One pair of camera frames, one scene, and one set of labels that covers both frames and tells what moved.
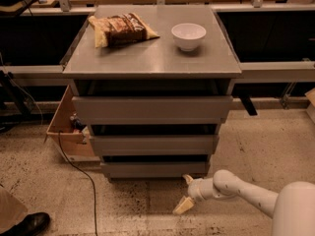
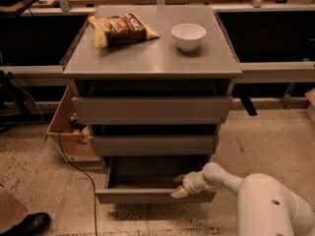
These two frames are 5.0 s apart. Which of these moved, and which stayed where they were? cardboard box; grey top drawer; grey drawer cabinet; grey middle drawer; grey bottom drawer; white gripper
Moved: grey bottom drawer; white gripper
Stayed: grey top drawer; cardboard box; grey drawer cabinet; grey middle drawer
